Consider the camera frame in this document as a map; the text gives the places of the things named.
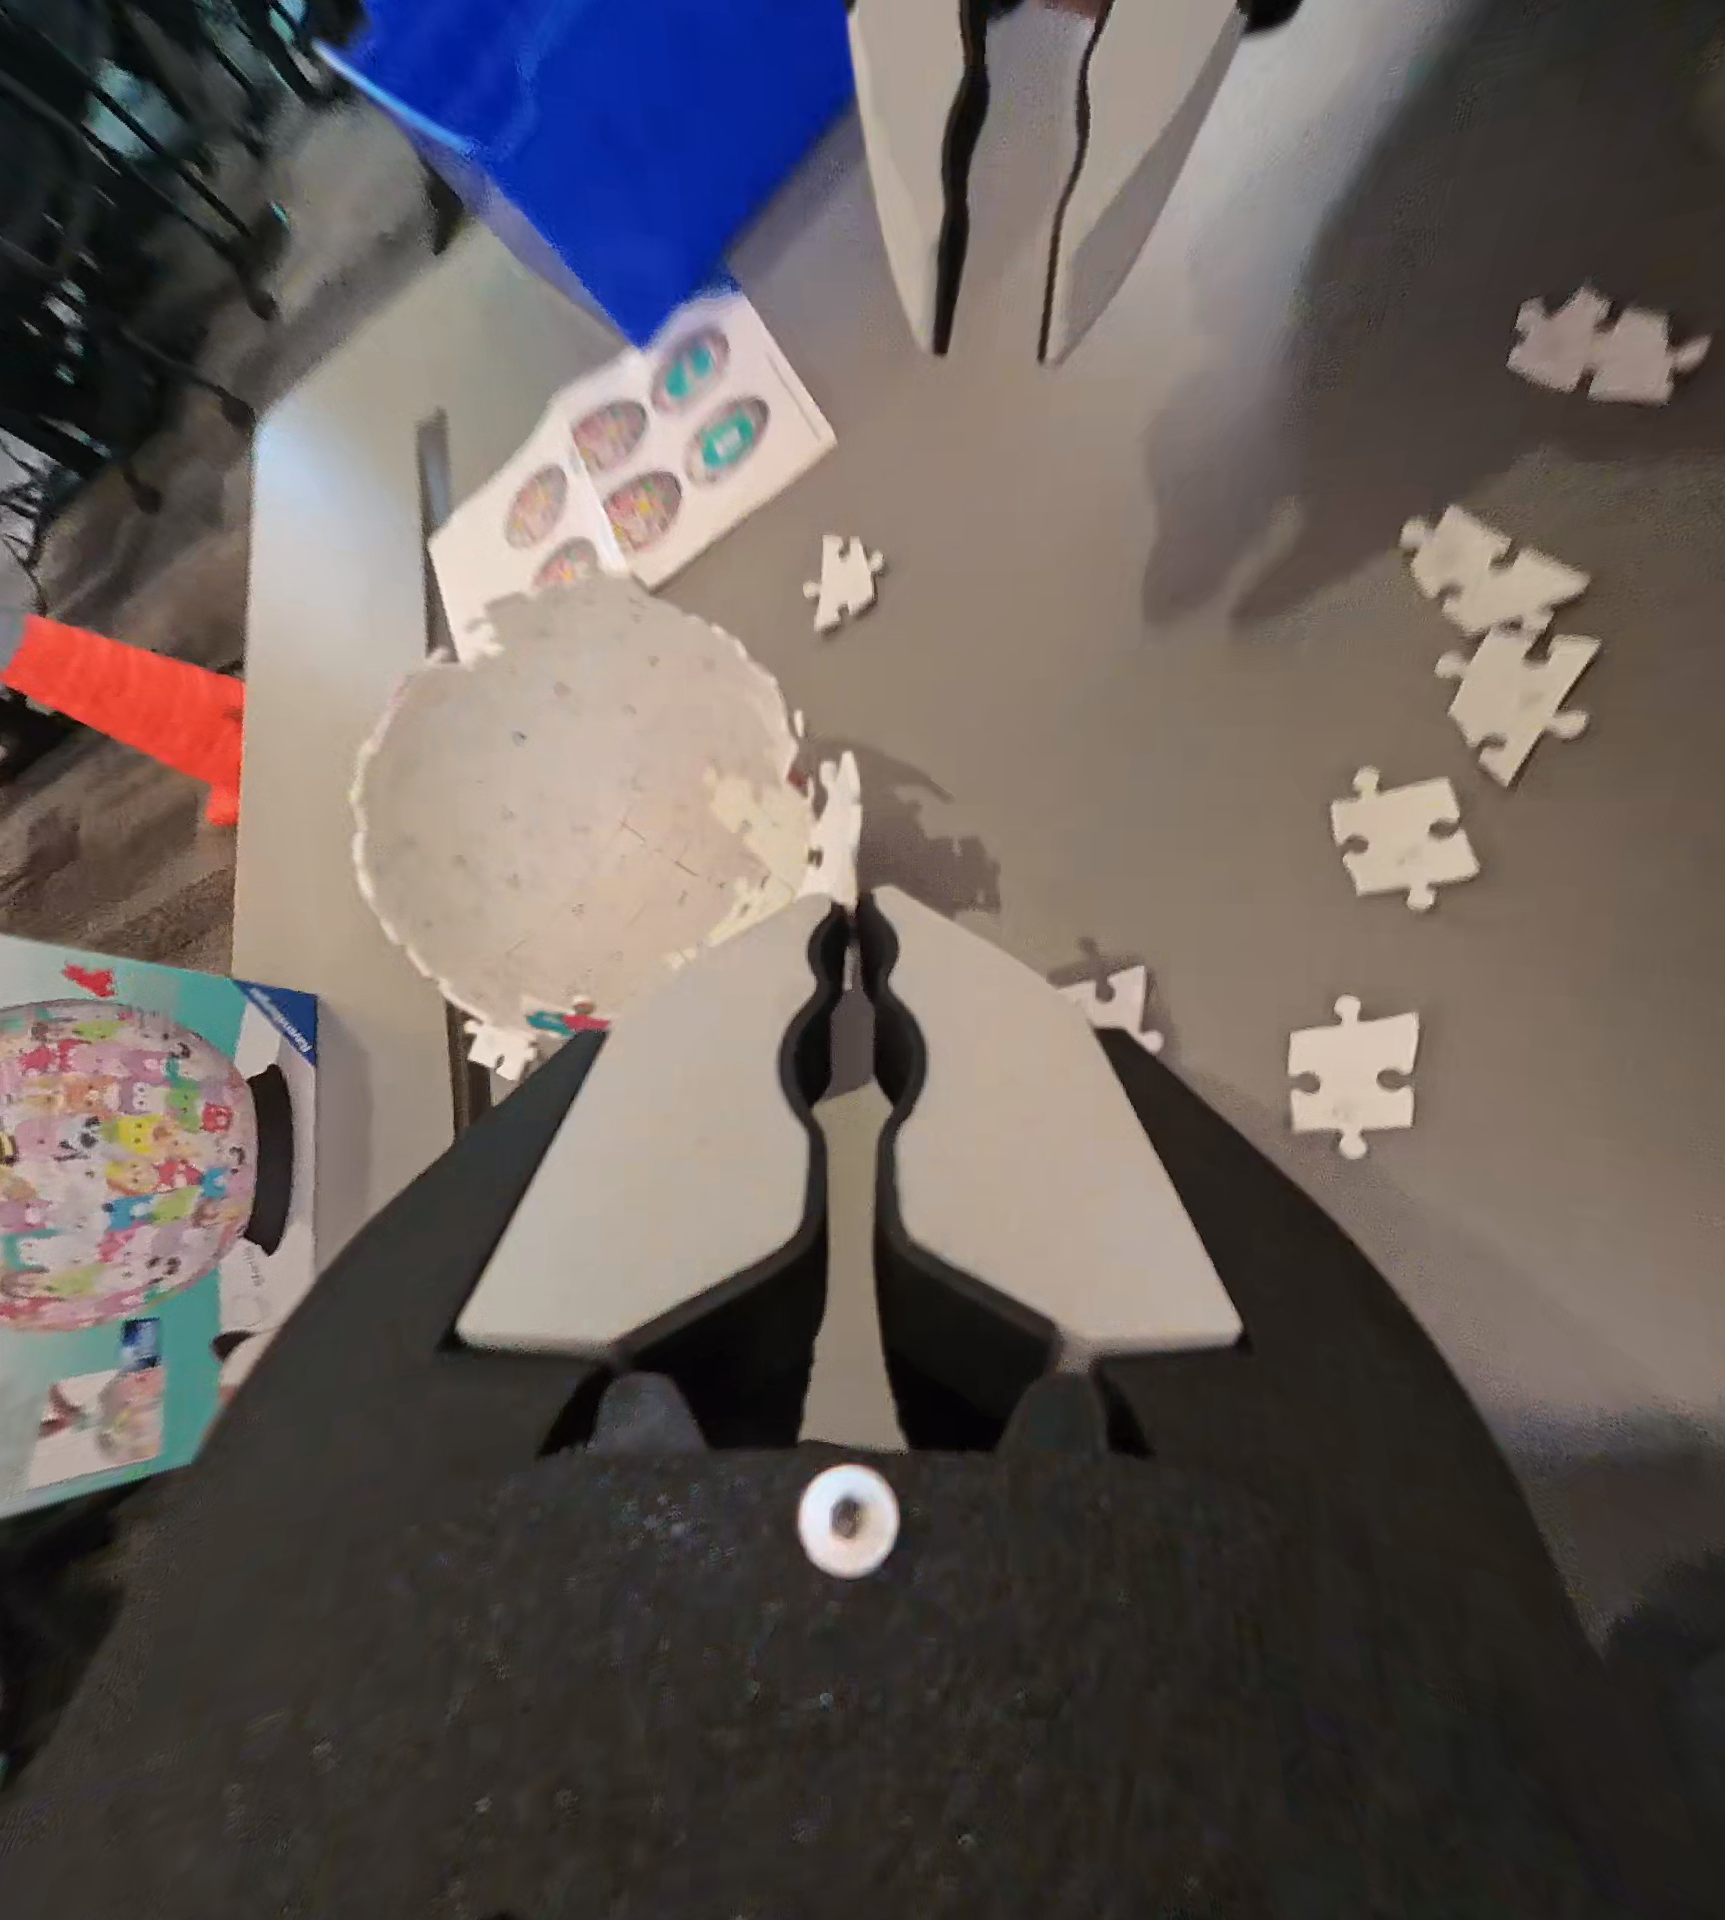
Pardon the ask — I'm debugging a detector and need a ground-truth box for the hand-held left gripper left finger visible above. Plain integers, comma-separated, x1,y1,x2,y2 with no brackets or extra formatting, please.
458,892,857,1443

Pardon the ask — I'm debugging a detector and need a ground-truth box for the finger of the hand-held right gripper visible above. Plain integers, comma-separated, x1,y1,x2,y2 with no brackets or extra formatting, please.
852,0,995,355
1037,0,1255,366

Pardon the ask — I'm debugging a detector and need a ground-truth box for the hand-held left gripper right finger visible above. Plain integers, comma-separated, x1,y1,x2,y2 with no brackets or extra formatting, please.
862,889,1245,1443

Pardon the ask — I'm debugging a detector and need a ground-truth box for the colourful puzzle ball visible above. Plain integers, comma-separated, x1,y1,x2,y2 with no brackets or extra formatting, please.
350,577,822,1087

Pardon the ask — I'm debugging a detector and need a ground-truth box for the white puzzle piece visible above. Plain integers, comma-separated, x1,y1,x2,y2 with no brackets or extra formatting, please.
1436,623,1606,792
1399,502,1592,639
803,535,891,636
1058,954,1167,1056
1505,286,1715,410
800,749,868,909
1282,993,1424,1162
1326,767,1483,913

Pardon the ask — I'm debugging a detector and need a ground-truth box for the puzzle instruction leaflet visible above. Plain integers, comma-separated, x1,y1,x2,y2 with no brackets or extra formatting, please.
425,286,841,666

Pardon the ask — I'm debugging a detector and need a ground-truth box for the teal puzzle box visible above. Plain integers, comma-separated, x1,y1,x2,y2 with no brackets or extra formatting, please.
0,915,327,1551

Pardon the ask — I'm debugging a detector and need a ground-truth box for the blue plastic bin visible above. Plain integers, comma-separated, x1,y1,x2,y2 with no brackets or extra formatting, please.
324,0,865,350

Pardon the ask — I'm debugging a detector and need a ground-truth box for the orange plastic object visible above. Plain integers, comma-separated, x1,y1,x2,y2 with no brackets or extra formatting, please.
0,577,253,830

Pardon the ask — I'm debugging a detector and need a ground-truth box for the black furniture frame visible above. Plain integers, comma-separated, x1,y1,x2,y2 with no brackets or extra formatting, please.
0,0,293,497

